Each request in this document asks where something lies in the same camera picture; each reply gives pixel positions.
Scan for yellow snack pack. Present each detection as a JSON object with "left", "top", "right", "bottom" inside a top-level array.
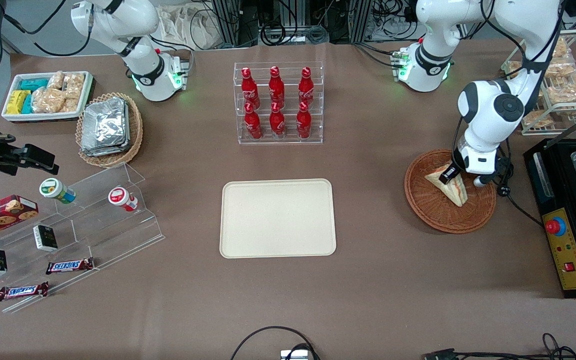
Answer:
[{"left": 6, "top": 90, "right": 31, "bottom": 115}]

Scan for white rectangular snack bin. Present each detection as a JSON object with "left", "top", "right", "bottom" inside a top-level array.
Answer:
[{"left": 1, "top": 70, "right": 94, "bottom": 123}]

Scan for triangle sandwich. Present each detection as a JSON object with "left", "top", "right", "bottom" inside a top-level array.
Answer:
[{"left": 424, "top": 167, "right": 468, "bottom": 208}]

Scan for black coiled cable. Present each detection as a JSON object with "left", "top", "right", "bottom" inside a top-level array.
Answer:
[{"left": 260, "top": 22, "right": 289, "bottom": 47}]

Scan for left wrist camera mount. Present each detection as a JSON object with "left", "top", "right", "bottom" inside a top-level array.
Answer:
[{"left": 473, "top": 157, "right": 514, "bottom": 189}]

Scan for red emergency stop button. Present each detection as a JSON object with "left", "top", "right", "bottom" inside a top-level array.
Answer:
[{"left": 545, "top": 217, "right": 567, "bottom": 237}]

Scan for green lid white cup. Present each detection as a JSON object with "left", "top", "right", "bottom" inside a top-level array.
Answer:
[{"left": 39, "top": 177, "right": 77, "bottom": 205}]

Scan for beige plastic tray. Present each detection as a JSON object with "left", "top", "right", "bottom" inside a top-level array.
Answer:
[{"left": 219, "top": 178, "right": 337, "bottom": 259}]

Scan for red cola bottle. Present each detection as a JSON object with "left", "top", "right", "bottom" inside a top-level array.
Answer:
[
  {"left": 244, "top": 102, "right": 263, "bottom": 140},
  {"left": 298, "top": 66, "right": 315, "bottom": 107},
  {"left": 240, "top": 67, "right": 261, "bottom": 110},
  {"left": 268, "top": 66, "right": 286, "bottom": 108},
  {"left": 296, "top": 101, "right": 313, "bottom": 140},
  {"left": 269, "top": 102, "right": 286, "bottom": 139}
]

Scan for red lid white cup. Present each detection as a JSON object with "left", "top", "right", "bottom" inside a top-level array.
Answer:
[{"left": 107, "top": 186, "right": 139, "bottom": 213}]

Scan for silver foil packet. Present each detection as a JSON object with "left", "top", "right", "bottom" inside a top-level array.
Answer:
[{"left": 82, "top": 97, "right": 128, "bottom": 150}]

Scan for round brown wicker basket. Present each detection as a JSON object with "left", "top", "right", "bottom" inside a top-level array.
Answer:
[{"left": 404, "top": 149, "right": 497, "bottom": 235}]

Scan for clear acrylic stepped display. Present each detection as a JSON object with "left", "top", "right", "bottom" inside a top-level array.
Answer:
[{"left": 0, "top": 161, "right": 166, "bottom": 315}]

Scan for brown Snickers bar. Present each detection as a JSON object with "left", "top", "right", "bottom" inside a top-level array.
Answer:
[
  {"left": 0, "top": 281, "right": 50, "bottom": 302},
  {"left": 45, "top": 257, "right": 95, "bottom": 275}
]

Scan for black looped cable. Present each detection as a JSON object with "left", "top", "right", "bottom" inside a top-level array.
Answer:
[{"left": 230, "top": 326, "right": 321, "bottom": 360}]

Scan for clear acrylic bottle rack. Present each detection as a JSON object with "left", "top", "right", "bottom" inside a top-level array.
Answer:
[{"left": 233, "top": 61, "right": 324, "bottom": 146}]

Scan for white cloth bag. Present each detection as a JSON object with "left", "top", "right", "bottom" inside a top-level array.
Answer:
[{"left": 157, "top": 4, "right": 221, "bottom": 51}]

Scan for grey coiled cable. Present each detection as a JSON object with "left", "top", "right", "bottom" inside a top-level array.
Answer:
[{"left": 305, "top": 25, "right": 329, "bottom": 44}]

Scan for black machine with yellow panel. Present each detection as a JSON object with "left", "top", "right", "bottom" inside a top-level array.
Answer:
[{"left": 523, "top": 137, "right": 576, "bottom": 299}]

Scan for stacked foil containers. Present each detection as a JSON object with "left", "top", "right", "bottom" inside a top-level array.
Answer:
[{"left": 80, "top": 100, "right": 132, "bottom": 157}]

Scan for tan wicker basket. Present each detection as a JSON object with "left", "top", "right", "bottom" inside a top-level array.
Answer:
[{"left": 75, "top": 92, "right": 144, "bottom": 168}]

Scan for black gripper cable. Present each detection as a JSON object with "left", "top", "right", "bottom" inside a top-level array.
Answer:
[{"left": 495, "top": 140, "right": 544, "bottom": 227}]

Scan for black cable with connector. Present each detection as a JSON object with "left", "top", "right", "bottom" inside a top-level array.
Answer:
[{"left": 420, "top": 332, "right": 576, "bottom": 360}]

